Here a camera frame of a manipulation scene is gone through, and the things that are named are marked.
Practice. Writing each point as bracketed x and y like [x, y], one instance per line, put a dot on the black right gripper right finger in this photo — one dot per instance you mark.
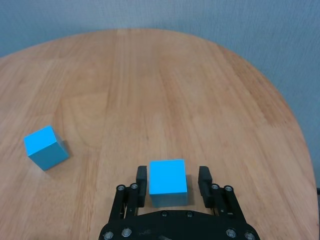
[206, 190]

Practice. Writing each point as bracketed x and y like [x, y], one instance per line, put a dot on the blue cube block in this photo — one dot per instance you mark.
[167, 180]
[46, 148]

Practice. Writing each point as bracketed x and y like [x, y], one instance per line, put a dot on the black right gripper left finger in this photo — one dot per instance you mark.
[142, 190]

